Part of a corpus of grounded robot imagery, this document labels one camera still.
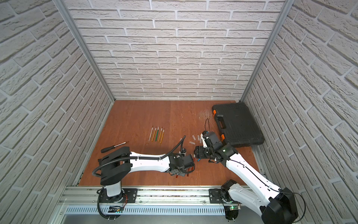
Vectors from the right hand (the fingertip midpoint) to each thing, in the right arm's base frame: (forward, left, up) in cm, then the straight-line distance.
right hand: (200, 151), depth 80 cm
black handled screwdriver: (+9, +61, -8) cm, 62 cm away
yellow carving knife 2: (+19, +26, -8) cm, 33 cm away
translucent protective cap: (+11, +4, -9) cm, 15 cm away
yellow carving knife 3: (+21, +24, -10) cm, 33 cm away
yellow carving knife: (+19, +31, -8) cm, 37 cm away
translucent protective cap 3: (+15, -1, -10) cm, 18 cm away
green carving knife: (+20, +29, -10) cm, 36 cm away
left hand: (-7, +10, -10) cm, 16 cm away
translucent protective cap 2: (+15, +2, -10) cm, 18 cm away
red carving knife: (-10, +15, -10) cm, 21 cm away
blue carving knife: (-8, +3, +8) cm, 11 cm away
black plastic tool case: (+19, -28, -4) cm, 34 cm away
